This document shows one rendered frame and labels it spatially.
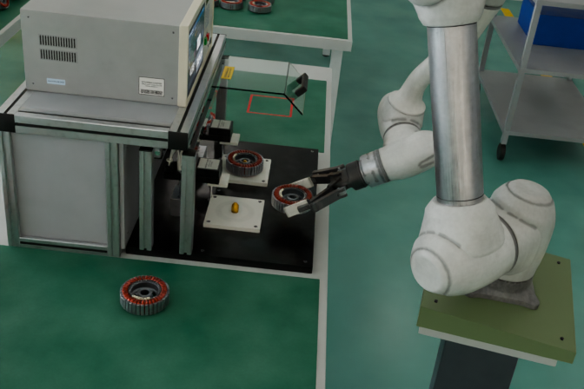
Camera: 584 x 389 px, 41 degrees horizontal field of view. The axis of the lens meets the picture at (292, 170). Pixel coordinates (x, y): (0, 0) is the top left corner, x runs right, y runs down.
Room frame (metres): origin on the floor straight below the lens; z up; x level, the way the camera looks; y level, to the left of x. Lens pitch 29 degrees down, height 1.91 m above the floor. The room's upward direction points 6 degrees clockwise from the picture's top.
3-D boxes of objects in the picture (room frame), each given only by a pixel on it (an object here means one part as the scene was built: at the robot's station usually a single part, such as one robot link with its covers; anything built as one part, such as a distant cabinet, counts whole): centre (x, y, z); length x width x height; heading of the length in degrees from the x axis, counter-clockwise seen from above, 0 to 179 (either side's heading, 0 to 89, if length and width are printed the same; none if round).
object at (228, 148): (1.89, 0.16, 0.76); 0.64 x 0.47 x 0.02; 0
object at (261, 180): (2.01, 0.14, 0.78); 0.15 x 0.15 x 0.01; 0
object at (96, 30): (1.90, 0.46, 1.22); 0.44 x 0.39 x 0.20; 0
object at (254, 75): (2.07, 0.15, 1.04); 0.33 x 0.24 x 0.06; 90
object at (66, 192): (1.57, 0.54, 0.91); 0.28 x 0.03 x 0.32; 90
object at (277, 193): (1.77, -0.01, 0.84); 0.11 x 0.11 x 0.04
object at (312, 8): (4.27, 0.34, 0.38); 1.85 x 1.10 x 0.75; 0
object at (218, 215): (1.77, 0.14, 0.78); 0.15 x 0.15 x 0.01; 0
